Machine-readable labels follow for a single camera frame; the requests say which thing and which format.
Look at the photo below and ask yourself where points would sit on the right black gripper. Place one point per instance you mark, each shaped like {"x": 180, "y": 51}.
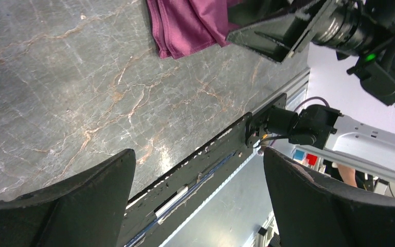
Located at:
{"x": 277, "y": 30}

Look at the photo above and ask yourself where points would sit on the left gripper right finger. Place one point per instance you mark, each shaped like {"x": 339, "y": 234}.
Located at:
{"x": 313, "y": 209}

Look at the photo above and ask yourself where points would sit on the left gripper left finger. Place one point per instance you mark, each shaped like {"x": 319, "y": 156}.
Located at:
{"x": 86, "y": 209}

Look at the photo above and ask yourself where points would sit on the purple cloth napkin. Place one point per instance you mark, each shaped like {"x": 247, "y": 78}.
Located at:
{"x": 183, "y": 27}

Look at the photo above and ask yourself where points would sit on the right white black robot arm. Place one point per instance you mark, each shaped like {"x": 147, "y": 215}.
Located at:
{"x": 327, "y": 132}

